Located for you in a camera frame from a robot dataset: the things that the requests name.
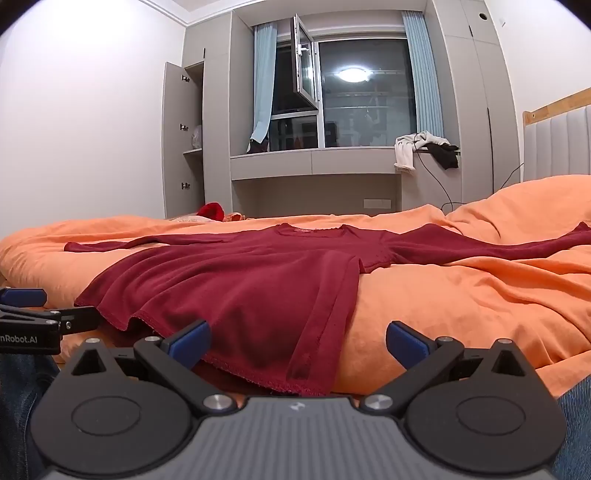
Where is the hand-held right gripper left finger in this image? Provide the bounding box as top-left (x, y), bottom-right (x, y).
top-left (65, 320), bottom-right (237, 415)

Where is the dark red long-sleeved shirt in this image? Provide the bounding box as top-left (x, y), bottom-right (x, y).
top-left (64, 222), bottom-right (591, 398)

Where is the orange blanket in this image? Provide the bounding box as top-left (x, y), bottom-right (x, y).
top-left (0, 174), bottom-right (591, 398)

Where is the person's right leg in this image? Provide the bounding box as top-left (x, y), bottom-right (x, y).
top-left (551, 382), bottom-right (591, 480)

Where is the grey built-in wardrobe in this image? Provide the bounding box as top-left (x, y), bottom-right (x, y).
top-left (182, 0), bottom-right (520, 219)

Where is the light blue curtain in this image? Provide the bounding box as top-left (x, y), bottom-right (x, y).
top-left (250, 22), bottom-right (278, 143)
top-left (402, 11), bottom-right (445, 139)

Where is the black garment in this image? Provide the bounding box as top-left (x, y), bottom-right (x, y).
top-left (427, 142), bottom-right (461, 169)

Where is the grey cabinet door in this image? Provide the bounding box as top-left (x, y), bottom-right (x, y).
top-left (163, 61), bottom-right (205, 220)

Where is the window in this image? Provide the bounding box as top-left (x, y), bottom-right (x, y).
top-left (270, 34), bottom-right (419, 151)

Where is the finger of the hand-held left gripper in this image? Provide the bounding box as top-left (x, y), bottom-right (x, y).
top-left (0, 287), bottom-right (48, 309)
top-left (0, 305), bottom-right (100, 334)

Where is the peach patterned sheet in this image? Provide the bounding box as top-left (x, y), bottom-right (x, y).
top-left (168, 213), bottom-right (218, 225)

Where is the black cable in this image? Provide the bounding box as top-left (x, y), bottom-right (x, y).
top-left (413, 150), bottom-right (526, 214)

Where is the person's left leg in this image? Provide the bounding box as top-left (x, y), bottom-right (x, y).
top-left (0, 354), bottom-right (61, 480)

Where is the grey padded wooden headboard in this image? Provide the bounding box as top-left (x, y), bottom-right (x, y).
top-left (522, 87), bottom-right (591, 183)

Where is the open window sash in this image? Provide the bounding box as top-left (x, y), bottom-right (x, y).
top-left (290, 14), bottom-right (320, 110)

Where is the white garment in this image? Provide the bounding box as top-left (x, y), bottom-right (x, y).
top-left (394, 131), bottom-right (451, 174)

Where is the person's leg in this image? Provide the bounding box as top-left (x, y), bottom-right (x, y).
top-left (0, 354), bottom-right (61, 480)
top-left (551, 382), bottom-right (591, 480)

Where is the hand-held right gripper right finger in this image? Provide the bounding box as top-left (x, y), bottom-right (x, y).
top-left (359, 320), bottom-right (536, 415)

